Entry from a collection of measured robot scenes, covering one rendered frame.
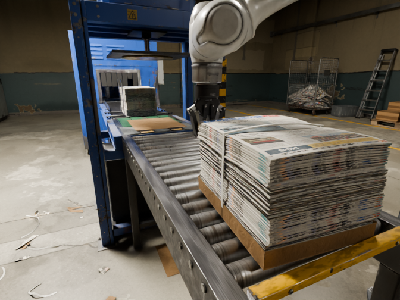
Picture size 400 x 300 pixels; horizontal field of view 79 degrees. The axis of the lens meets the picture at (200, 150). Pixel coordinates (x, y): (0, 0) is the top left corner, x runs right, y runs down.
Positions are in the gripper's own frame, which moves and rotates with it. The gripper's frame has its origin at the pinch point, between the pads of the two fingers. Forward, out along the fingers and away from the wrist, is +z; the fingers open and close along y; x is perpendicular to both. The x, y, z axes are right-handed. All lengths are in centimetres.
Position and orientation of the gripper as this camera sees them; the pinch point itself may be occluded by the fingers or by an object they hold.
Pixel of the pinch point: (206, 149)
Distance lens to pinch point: 78.3
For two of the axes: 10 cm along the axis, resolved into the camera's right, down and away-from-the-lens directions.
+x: -4.1, -2.6, 8.7
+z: 0.0, 9.6, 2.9
